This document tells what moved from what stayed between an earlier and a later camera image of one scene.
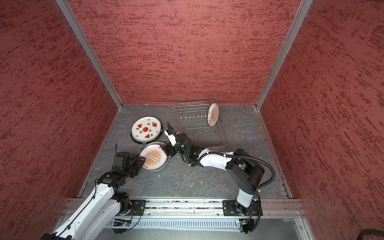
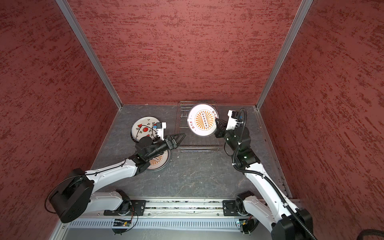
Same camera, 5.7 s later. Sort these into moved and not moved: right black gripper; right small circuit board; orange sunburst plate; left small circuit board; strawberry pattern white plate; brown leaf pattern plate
Moved: brown leaf pattern plate; right black gripper
Not moved: right small circuit board; left small circuit board; orange sunburst plate; strawberry pattern white plate
